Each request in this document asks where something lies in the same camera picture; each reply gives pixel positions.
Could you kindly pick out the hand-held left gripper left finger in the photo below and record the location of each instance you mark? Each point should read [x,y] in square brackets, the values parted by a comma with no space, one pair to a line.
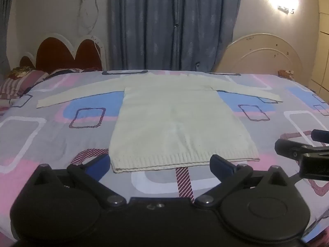
[100,165]

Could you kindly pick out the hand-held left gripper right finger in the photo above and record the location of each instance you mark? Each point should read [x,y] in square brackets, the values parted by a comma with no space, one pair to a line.
[220,165]

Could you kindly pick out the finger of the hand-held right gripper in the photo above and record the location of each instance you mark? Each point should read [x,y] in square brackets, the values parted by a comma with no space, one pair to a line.
[290,149]
[320,135]

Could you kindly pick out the white knit sweater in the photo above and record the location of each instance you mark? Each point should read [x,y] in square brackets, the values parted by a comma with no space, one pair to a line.
[177,123]

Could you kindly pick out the patterned bed sheet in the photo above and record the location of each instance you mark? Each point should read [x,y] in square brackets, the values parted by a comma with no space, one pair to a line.
[51,139]

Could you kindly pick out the orange patterned cloth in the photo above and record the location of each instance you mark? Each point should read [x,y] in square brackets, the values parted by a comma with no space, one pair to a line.
[285,73]

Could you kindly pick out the cream wardrobe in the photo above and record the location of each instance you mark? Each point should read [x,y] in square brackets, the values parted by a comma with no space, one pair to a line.
[321,46]

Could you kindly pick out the cream round bed board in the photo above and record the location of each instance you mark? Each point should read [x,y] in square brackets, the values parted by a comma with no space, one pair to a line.
[262,56]

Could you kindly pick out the striped pink pillow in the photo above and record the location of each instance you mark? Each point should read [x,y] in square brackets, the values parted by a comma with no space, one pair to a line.
[18,83]

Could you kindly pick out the gold patterned cushion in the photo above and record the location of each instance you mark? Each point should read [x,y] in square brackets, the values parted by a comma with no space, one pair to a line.
[19,71]

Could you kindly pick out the narrow blue-grey curtain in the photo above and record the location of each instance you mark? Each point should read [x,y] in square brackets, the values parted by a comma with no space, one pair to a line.
[4,28]

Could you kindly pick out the red headboard with white frame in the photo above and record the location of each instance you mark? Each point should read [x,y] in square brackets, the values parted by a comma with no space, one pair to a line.
[61,54]

